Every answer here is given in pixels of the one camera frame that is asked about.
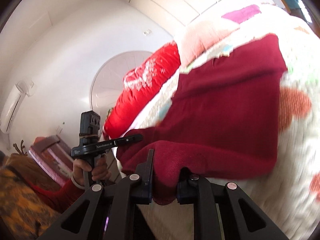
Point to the purple cloth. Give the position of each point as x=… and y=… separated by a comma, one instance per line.
x=239, y=16

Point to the patchwork quilted bedspread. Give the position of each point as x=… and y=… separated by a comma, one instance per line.
x=290, y=193

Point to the red floral comforter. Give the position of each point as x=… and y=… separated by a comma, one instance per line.
x=162, y=64

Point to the round white headboard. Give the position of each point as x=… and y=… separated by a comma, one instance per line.
x=108, y=82

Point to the dark red sweater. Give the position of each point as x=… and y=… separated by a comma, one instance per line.
x=222, y=123

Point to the white air conditioner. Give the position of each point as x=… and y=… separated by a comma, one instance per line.
x=19, y=91

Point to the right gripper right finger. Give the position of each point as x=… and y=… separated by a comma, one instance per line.
x=224, y=212

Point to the person left forearm red sleeve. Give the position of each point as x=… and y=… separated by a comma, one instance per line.
x=59, y=200

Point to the person left hand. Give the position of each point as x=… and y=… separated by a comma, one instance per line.
x=99, y=173

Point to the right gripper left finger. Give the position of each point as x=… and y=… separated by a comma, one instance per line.
x=109, y=212

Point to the pink waffle pillow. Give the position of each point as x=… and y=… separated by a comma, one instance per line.
x=202, y=36

